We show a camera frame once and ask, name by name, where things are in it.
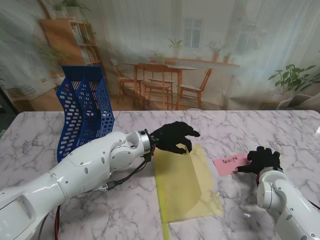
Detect yellow-green translucent file folder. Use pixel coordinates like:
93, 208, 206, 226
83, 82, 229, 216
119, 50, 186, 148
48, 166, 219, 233
152, 144, 225, 225

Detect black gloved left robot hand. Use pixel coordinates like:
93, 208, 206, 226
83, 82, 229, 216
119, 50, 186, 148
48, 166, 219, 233
149, 121, 201, 155

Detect printed room scene backdrop cloth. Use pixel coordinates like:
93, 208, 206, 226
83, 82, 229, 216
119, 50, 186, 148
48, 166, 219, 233
0, 0, 320, 112

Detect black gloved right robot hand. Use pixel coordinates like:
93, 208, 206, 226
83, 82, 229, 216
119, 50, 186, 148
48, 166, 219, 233
235, 146, 283, 176

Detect pink paper receipt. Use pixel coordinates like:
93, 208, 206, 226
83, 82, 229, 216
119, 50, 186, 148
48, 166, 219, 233
212, 152, 252, 177

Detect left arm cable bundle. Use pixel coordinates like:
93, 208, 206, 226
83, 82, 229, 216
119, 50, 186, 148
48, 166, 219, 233
37, 147, 157, 240

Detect blue perforated plastic file rack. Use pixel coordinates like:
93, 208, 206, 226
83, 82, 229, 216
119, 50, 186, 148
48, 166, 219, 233
56, 65, 116, 163

